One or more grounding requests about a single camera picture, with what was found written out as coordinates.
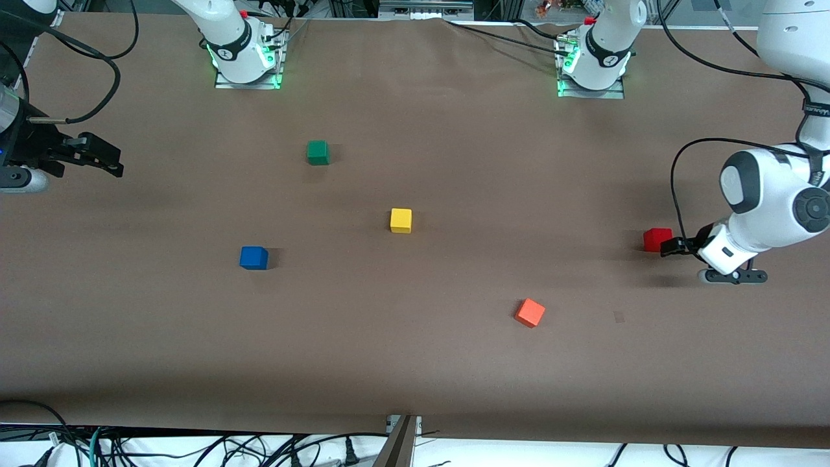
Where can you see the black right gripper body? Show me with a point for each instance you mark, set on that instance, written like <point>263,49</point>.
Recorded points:
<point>34,144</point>

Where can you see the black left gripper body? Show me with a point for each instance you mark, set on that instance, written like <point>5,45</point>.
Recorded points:
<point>688,245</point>

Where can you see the red wooden block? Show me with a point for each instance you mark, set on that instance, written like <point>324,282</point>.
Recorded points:
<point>655,240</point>

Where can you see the blue wooden block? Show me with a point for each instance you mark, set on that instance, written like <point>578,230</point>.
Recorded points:
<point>253,258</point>

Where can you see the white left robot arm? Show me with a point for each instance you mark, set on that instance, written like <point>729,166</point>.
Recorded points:
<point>771,194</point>

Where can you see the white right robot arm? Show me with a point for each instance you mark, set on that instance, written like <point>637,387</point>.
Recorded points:
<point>227,32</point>

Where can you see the orange wooden block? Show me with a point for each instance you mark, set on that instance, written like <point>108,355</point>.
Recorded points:
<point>530,313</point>

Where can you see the green wooden block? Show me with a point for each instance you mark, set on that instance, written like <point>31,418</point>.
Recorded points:
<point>318,153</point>

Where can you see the yellow wooden block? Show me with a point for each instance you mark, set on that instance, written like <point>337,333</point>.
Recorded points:
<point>401,220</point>

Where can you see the brown table cover sheet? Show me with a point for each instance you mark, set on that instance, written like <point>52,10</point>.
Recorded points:
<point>415,363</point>

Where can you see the dark diagonal beam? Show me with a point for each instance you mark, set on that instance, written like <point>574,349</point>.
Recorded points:
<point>397,447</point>

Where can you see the grey box device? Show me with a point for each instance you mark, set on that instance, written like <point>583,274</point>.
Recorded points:
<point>425,8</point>

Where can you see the black power plug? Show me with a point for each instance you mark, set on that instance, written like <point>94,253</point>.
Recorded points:
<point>351,454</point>

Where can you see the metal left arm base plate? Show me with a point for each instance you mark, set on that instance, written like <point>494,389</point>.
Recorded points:
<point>609,94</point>

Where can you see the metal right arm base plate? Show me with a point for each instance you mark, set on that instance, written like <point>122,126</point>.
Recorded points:
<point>275,65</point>

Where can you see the grey metal bracket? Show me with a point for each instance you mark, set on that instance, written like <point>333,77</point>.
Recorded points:
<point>415,425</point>

